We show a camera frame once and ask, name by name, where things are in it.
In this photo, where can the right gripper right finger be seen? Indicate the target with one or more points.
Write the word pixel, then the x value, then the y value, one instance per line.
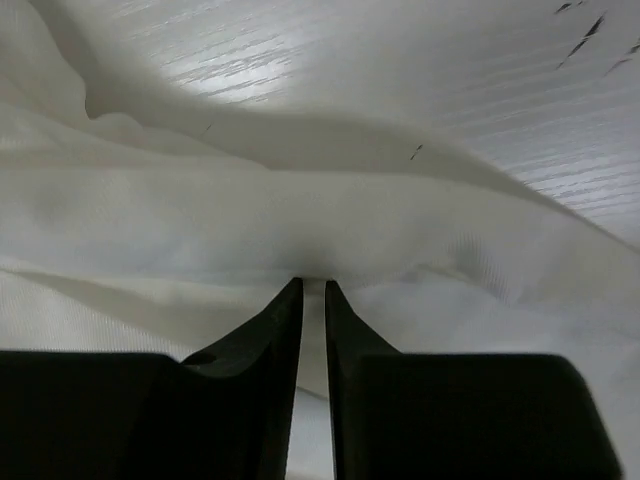
pixel 402 415

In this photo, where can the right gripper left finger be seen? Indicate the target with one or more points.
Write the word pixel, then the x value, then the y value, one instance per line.
pixel 224 412

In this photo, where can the white pleated skirt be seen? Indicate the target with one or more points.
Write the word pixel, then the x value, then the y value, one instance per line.
pixel 467 170

